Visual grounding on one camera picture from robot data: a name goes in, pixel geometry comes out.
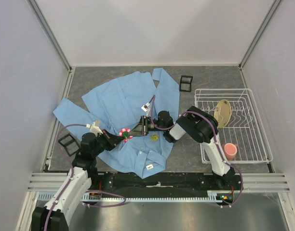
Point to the beige ceramic plate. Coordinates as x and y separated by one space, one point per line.
223 112

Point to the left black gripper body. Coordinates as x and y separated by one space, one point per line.
103 143

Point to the black plastic frame back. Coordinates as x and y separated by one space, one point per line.
185 84

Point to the black plastic frame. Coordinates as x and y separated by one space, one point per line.
185 84
70 145

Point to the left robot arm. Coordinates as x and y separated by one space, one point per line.
56 215

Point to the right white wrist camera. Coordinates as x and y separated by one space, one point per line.
146 108

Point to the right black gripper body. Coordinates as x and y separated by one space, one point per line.
147 125

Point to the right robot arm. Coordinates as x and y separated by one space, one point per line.
201 127

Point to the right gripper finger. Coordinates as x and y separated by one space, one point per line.
139 127
136 133

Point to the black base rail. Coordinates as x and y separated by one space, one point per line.
165 184

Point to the pink ceramic cup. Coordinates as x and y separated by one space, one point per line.
230 150

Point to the pink flower plush brooch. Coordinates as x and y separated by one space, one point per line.
125 134

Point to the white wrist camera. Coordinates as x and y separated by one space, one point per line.
95 127
146 108

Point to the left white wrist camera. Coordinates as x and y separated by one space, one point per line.
95 127

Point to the white slotted cable duct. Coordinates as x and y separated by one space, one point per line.
211 197

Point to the black plastic frame left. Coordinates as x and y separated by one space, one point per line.
70 145

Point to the white wire dish rack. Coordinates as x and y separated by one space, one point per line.
244 128

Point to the gold metal brooch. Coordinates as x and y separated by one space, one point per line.
154 137

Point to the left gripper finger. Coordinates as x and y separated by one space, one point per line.
117 141
112 137

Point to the light blue shirt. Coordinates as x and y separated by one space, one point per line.
117 104

